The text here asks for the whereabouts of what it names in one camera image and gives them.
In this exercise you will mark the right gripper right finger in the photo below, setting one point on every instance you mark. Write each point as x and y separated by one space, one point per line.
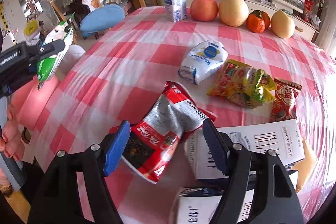
217 146

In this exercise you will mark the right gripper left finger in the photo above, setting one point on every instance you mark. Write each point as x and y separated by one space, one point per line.
113 147

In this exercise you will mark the green white snack bag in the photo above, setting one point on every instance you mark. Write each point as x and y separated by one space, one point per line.
54 48

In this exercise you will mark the red chips bag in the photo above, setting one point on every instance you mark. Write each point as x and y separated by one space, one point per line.
153 140

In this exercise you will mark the white milk carton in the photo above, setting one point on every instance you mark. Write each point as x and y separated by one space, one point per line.
284 137
195 205

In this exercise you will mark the yellow snack bag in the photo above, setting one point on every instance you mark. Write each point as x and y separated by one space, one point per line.
243 85

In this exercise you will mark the red snack packet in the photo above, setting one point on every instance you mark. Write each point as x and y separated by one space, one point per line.
284 105

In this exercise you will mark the white blue mayonnaise pouch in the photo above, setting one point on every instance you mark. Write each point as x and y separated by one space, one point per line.
202 61

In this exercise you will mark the left hand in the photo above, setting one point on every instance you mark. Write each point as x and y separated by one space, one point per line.
11 144

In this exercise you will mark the pink checkered tablecloth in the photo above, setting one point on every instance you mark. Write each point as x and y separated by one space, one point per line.
122 75

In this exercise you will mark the dark wooden chair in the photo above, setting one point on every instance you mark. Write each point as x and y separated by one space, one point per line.
80 10

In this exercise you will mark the blue cushioned stool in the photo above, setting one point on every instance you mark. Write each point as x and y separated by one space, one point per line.
101 19

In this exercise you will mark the front orange tangerine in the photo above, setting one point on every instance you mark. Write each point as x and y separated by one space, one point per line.
255 23

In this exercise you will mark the orange tangerine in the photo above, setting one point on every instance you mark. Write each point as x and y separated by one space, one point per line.
264 16
255 23

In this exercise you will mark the rear orange tangerine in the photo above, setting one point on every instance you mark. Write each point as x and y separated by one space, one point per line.
264 16

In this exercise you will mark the large yellow pear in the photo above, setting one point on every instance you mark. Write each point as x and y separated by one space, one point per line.
282 24

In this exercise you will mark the red apple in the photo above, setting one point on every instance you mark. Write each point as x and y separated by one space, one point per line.
204 10

